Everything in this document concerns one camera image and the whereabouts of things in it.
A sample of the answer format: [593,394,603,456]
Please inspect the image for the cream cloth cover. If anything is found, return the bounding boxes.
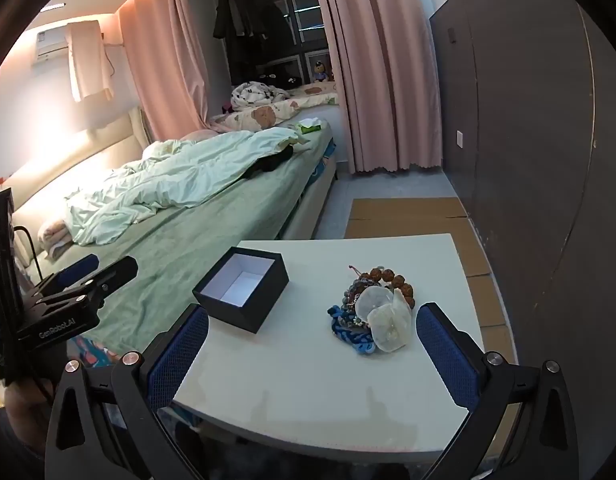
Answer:
[67,20,115,104]

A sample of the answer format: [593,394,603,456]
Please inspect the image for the black jewelry box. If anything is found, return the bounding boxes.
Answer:
[192,246,290,335]

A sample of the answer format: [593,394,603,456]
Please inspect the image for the hanging dark coat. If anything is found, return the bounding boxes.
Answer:
[212,0,269,42]

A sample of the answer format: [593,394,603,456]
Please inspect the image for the black cable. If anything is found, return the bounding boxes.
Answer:
[14,224,45,282]

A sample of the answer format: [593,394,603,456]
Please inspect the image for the bed with green sheet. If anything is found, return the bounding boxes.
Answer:
[8,120,339,357]

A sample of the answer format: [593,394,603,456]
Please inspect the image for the floral cushion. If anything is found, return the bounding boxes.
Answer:
[210,82,341,134]

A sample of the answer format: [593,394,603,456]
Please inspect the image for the black and white blanket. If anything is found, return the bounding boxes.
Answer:
[231,81,289,111]

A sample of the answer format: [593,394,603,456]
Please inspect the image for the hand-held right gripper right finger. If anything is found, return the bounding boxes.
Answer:
[415,302,581,480]

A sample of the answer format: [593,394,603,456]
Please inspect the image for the person's left hand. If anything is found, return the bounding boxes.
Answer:
[3,377,56,461]

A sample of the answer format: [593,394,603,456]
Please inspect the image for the blue braided bracelet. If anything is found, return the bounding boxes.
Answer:
[327,304,377,356]

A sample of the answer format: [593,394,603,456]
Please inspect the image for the brown bead bracelet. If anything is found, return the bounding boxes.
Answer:
[360,267,417,311]

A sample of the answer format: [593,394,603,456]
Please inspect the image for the black garment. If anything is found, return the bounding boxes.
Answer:
[242,147,295,179]

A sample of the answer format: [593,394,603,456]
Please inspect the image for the white air conditioner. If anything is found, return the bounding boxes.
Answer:
[30,22,110,67]

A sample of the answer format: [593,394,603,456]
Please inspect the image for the dark wardrobe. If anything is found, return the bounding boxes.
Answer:
[430,0,616,461]

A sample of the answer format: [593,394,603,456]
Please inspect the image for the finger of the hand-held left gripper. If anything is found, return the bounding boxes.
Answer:
[37,253,100,297]
[35,256,139,312]

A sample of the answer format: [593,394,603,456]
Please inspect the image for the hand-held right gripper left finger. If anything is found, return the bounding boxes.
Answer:
[45,302,211,480]

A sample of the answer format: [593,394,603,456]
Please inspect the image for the dark window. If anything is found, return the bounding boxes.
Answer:
[227,0,335,87]

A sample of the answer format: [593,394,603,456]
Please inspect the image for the pink curtain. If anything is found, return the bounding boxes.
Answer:
[308,0,445,176]
[119,0,211,142]

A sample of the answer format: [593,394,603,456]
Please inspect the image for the green tissue pack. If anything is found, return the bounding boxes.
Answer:
[295,117,329,135]

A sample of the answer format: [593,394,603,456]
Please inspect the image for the beige headboard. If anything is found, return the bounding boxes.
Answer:
[8,107,155,213]

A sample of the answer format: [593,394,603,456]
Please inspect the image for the cardboard sheets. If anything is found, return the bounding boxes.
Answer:
[345,197,519,362]

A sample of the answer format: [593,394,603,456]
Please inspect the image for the pink pillow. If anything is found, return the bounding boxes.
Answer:
[38,217,83,262]

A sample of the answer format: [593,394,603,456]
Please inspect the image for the light green quilt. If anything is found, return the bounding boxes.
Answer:
[63,127,313,247]

